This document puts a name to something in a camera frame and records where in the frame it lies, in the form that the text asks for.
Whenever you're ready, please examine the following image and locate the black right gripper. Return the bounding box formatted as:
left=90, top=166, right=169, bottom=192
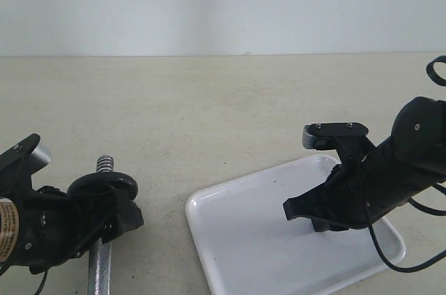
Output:
left=283, top=145, right=418, bottom=232

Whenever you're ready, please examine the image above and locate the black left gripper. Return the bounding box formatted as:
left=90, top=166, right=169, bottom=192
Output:
left=13, top=184, right=144, bottom=274

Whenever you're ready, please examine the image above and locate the chrome threaded dumbbell bar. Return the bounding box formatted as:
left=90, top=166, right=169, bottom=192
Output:
left=86, top=154, right=116, bottom=295

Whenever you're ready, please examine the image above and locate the black weight plate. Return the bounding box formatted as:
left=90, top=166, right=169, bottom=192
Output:
left=67, top=172, right=139, bottom=200

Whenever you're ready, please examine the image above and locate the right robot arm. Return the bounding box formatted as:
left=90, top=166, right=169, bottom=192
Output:
left=283, top=97, right=445, bottom=232

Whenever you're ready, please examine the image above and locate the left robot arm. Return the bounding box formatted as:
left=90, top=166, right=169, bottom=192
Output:
left=1, top=185, right=144, bottom=274

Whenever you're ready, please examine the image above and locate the white rectangular tray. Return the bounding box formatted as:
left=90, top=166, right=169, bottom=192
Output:
left=185, top=155, right=385, bottom=294

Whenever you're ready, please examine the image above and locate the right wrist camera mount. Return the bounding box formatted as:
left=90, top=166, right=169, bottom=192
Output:
left=302, top=122, right=376, bottom=164

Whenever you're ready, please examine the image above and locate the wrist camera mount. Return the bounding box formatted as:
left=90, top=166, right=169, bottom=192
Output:
left=1, top=133, right=52, bottom=195
left=302, top=122, right=376, bottom=164

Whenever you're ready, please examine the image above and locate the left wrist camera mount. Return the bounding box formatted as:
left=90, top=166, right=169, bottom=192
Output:
left=1, top=133, right=52, bottom=195

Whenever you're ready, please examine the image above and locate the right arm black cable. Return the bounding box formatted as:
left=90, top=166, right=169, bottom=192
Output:
left=365, top=54, right=446, bottom=271

